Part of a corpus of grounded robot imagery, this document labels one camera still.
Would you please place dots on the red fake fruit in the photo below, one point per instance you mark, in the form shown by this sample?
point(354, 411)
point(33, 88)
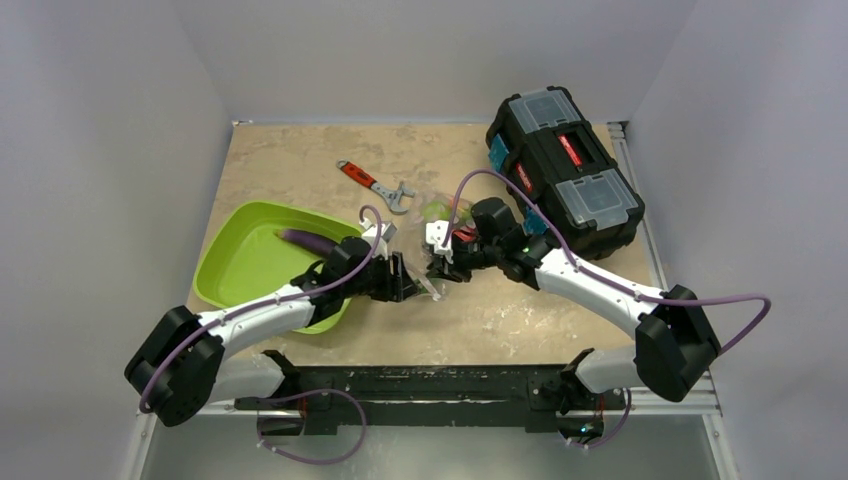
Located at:
point(465, 234)

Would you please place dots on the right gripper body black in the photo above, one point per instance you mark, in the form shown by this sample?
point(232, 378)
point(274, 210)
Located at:
point(461, 261)

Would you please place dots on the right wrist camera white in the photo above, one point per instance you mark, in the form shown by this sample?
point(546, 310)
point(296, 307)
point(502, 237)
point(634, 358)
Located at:
point(438, 239)

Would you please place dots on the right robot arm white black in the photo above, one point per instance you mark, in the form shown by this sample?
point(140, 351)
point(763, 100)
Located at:
point(673, 341)

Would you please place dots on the black mounting base rail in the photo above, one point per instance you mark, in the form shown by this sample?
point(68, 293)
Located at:
point(544, 398)

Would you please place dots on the purple fake eggplant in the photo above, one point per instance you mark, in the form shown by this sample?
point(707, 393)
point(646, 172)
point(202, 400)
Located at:
point(313, 243)

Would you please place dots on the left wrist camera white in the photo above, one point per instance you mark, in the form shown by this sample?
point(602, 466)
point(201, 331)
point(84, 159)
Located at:
point(379, 236)

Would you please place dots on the clear zip top bag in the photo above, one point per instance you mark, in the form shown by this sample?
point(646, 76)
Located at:
point(409, 239)

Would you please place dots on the green plastic tray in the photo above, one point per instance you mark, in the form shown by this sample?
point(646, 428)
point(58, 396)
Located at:
point(247, 259)

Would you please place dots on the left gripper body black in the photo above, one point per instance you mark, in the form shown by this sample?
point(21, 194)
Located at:
point(377, 281)

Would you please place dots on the red handled adjustable wrench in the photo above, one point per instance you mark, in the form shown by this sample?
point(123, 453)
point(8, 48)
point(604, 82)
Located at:
point(392, 197)

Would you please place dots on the black plastic toolbox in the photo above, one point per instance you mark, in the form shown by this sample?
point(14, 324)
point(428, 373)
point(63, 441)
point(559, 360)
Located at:
point(544, 144)

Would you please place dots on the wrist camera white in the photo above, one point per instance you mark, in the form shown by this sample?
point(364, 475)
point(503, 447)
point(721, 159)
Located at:
point(379, 236)
point(438, 239)

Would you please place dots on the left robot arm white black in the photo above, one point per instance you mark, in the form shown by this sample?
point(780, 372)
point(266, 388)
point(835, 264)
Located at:
point(175, 369)

